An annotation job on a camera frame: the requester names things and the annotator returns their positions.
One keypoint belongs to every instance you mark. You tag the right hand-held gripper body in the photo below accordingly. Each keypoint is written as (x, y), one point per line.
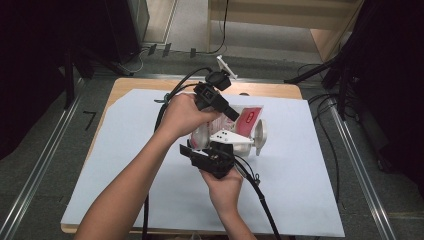
(216, 163)

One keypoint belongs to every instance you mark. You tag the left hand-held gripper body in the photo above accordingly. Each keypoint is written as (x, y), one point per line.
(208, 95)

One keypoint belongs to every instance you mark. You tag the clear pouch with red label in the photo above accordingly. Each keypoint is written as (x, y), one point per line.
(249, 119)

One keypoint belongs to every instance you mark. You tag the clear jug with white lid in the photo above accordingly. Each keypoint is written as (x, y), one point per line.
(260, 133)

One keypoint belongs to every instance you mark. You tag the person's right hand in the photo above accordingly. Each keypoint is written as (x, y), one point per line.
(225, 190)

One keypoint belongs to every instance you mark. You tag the person's left hand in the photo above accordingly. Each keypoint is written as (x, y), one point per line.
(183, 115)

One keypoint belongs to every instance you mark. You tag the wooden table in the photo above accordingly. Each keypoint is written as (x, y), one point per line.
(140, 84)

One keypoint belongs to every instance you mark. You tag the white paper sheet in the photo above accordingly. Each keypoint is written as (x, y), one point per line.
(293, 186)

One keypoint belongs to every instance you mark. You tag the grey cabinet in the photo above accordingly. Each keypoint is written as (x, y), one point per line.
(140, 16)

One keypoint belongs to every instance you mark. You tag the black tripod stand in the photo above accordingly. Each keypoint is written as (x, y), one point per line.
(341, 73)

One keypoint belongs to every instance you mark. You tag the black stand with legs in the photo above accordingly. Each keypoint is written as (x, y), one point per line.
(69, 76)

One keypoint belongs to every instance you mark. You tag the metal floor rail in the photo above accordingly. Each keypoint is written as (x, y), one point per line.
(36, 173)
(260, 80)
(363, 176)

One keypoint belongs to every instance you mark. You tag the small black floor bracket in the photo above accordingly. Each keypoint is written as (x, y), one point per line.
(193, 53)
(166, 49)
(152, 49)

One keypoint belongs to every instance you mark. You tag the light wooden furniture frame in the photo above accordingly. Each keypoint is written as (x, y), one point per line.
(266, 15)

